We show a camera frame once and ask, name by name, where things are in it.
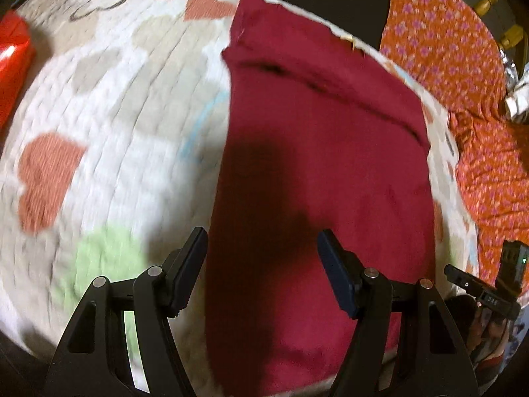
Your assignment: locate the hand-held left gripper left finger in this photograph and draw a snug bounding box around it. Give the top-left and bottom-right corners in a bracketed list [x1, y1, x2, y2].
[41, 227, 208, 397]

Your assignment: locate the silver foil sheet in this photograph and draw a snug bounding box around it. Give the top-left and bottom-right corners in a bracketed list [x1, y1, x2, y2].
[502, 47, 520, 92]

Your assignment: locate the red plastic bag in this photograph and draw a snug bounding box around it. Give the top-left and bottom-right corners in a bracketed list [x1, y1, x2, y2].
[0, 10, 36, 130]

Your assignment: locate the yellow metal fitting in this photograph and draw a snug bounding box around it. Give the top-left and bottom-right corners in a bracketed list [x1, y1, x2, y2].
[474, 0, 503, 16]
[499, 24, 526, 49]

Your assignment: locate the orange floral cloth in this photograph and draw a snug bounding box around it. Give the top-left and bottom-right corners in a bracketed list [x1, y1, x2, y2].
[379, 0, 529, 298]

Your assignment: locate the white heart print quilt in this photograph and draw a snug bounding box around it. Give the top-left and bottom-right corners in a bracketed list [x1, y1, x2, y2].
[0, 0, 480, 397]

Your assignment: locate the person's right hand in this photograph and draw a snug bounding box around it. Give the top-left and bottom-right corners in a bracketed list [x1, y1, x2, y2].
[448, 297, 517, 371]

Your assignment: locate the white crumpled paper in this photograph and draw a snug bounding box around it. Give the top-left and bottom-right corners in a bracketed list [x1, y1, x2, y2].
[504, 86, 529, 124]

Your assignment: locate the dark red cloth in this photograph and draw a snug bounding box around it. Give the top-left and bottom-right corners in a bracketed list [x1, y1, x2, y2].
[205, 0, 438, 397]

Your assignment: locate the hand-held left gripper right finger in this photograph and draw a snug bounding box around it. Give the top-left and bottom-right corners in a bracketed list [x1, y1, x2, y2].
[317, 229, 480, 397]

